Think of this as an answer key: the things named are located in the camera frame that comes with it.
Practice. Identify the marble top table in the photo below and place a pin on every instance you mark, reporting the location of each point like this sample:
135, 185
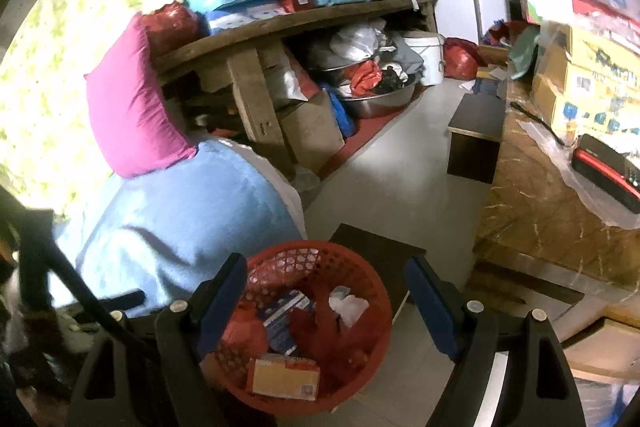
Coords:
534, 222

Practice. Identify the yellow cardboard boxes stack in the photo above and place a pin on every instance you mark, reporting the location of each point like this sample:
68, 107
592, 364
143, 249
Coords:
586, 83

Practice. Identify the dark red round bag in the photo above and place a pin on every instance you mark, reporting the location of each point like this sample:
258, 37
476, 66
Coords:
169, 28

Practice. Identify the white plastic bucket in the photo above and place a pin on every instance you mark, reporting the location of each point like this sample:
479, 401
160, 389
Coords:
430, 47

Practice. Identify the brown cardboard box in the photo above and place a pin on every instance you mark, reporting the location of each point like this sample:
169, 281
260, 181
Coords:
311, 131

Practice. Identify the red plastic bag on floor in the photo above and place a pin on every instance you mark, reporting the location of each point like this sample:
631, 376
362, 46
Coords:
462, 59

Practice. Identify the white paper ball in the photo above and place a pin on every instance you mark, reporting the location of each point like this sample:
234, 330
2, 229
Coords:
347, 306

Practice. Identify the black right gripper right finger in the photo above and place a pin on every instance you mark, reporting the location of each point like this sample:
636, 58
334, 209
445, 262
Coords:
538, 387

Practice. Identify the pink pillow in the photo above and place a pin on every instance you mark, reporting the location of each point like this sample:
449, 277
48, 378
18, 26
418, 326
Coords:
127, 109

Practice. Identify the black low stool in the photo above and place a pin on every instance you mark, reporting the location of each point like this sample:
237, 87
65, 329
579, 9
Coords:
387, 256

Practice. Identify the blue white small box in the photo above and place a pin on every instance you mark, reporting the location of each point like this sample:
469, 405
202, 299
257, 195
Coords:
276, 319

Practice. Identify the red mesh plastic bag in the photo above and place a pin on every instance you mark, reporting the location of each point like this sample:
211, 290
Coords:
341, 352

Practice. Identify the wooden shelf table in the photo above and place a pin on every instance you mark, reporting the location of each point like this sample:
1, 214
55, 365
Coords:
240, 58

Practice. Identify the small red knotted bag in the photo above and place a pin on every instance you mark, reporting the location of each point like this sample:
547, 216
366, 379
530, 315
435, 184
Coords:
245, 336

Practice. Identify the metal basin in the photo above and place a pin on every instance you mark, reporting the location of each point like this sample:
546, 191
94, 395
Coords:
380, 105

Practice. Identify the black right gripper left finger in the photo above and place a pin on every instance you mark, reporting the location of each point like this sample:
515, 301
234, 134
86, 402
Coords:
148, 372

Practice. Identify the red plastic waste basket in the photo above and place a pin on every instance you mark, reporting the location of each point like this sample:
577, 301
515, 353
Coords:
275, 272

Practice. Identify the red black telephone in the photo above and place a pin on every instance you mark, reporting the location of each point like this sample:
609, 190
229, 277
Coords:
608, 170

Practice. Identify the black square stool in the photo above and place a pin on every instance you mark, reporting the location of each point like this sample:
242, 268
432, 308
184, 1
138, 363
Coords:
475, 137

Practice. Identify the blue blanket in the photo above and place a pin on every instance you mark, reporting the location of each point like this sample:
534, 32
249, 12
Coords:
169, 230

